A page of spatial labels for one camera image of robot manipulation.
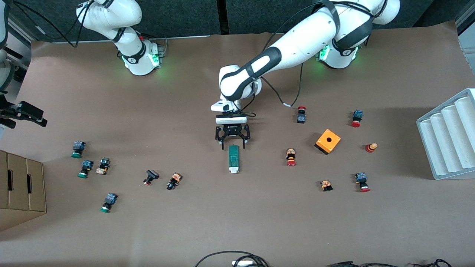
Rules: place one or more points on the black flat button red block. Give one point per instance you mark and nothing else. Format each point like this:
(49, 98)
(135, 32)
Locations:
(151, 175)

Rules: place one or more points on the red yellow emergency stop button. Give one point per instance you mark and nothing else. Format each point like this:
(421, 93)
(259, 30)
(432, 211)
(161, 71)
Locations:
(291, 155)

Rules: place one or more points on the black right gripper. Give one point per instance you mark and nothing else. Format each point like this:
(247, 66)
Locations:
(18, 110)

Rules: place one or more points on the small red yellow mushroom cap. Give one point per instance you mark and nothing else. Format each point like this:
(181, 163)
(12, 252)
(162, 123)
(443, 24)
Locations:
(370, 148)

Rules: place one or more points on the grey ribbed plastic tray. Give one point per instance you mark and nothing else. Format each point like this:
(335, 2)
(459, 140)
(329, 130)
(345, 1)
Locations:
(449, 141)

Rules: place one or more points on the black selector orange contact block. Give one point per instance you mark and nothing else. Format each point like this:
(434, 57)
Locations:
(103, 166)

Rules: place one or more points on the orange button enclosure box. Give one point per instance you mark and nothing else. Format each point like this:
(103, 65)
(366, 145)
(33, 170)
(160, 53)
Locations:
(332, 144)

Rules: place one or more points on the black pushbutton orange contact block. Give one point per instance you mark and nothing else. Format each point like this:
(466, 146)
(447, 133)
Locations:
(174, 180)

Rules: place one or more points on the green pushbutton blue contact block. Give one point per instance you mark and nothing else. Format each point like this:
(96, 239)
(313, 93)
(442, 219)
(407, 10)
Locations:
(87, 166)
(78, 146)
(110, 199)

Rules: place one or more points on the brown cardboard box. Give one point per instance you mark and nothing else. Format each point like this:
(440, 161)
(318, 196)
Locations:
(22, 193)

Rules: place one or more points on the white plug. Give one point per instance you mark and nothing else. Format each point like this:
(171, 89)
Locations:
(243, 263)

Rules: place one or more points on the red pushbutton blue contact block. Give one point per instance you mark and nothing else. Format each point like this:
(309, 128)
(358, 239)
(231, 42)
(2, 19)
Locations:
(357, 116)
(360, 178)

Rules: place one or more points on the grey metal frame rail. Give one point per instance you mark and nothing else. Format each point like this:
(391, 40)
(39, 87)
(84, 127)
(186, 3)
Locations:
(19, 27)

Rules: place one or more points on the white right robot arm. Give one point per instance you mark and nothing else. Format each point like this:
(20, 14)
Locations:
(124, 22)

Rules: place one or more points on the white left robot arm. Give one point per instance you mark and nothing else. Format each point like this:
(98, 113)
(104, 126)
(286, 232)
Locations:
(297, 40)

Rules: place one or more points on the red mushroom button black block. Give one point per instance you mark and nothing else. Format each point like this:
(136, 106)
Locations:
(301, 118)

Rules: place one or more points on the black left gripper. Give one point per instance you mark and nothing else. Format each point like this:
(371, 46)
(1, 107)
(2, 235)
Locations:
(233, 130)

